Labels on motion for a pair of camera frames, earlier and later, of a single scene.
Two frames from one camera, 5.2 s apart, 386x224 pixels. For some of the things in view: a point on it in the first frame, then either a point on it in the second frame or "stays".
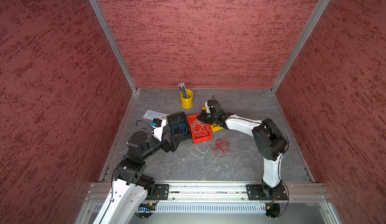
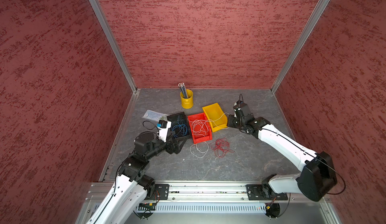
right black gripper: x=201 y=116 → x=230 y=121
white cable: x=199 y=128 stays
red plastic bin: x=201 y=131 stays
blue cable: x=179 y=126 stays
